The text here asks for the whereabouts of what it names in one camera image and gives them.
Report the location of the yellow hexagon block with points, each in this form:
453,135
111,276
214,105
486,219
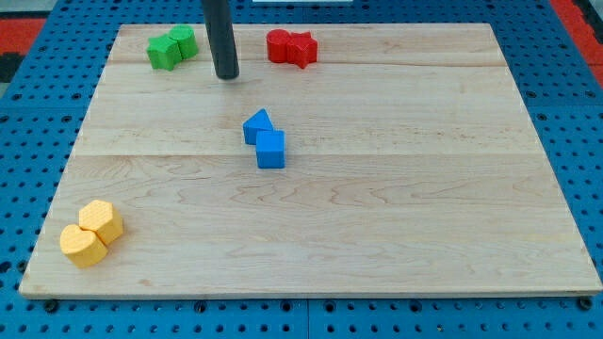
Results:
103,219

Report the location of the blue triangle block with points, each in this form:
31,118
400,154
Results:
258,122

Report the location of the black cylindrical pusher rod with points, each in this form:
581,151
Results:
220,33

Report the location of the green cylinder block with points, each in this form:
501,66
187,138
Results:
184,35

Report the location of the red star block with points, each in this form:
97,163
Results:
302,49

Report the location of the yellow heart block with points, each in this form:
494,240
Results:
82,247

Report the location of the blue cube block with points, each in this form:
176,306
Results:
270,149

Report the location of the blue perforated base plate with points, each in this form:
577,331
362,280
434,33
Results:
44,105

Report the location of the red cylinder block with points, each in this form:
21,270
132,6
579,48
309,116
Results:
277,41

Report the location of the light wooden board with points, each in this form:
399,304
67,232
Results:
412,170

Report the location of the green star block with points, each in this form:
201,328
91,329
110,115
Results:
163,52

